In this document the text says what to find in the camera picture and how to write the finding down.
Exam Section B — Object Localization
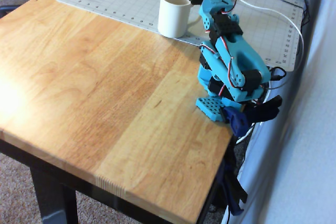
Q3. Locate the white cable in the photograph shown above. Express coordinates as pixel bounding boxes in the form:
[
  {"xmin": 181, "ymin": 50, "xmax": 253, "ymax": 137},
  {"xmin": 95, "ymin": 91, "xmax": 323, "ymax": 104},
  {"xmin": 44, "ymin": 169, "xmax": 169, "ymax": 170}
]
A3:
[{"xmin": 234, "ymin": 0, "xmax": 305, "ymax": 145}]

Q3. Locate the blue and black clamp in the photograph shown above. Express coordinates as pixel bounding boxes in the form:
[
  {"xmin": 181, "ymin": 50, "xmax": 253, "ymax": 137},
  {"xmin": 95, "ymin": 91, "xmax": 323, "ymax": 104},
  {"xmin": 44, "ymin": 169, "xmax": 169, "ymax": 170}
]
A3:
[{"xmin": 214, "ymin": 95, "xmax": 283, "ymax": 217}]

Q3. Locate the black cable with ferrite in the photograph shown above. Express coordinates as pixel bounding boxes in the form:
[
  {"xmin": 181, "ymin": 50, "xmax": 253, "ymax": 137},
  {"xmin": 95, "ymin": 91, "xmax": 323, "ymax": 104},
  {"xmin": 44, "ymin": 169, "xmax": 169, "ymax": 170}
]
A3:
[{"xmin": 269, "ymin": 66, "xmax": 287, "ymax": 82}]

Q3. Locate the black table frame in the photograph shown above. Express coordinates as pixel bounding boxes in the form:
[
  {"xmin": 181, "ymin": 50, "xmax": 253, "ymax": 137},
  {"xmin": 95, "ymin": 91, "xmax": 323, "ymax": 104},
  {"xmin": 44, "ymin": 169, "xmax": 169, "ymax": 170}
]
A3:
[{"xmin": 0, "ymin": 137, "xmax": 226, "ymax": 224}]

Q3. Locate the black bar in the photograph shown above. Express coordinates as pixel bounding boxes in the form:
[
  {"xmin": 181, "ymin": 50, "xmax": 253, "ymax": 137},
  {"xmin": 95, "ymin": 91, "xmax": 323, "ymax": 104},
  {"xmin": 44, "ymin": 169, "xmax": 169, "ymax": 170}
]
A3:
[{"xmin": 0, "ymin": 5, "xmax": 18, "ymax": 19}]

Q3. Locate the cream ceramic mug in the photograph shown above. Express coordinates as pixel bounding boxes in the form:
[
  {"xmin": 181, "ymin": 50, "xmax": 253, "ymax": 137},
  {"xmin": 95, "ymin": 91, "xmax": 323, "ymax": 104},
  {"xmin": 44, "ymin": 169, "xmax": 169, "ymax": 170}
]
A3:
[{"xmin": 157, "ymin": 0, "xmax": 202, "ymax": 38}]

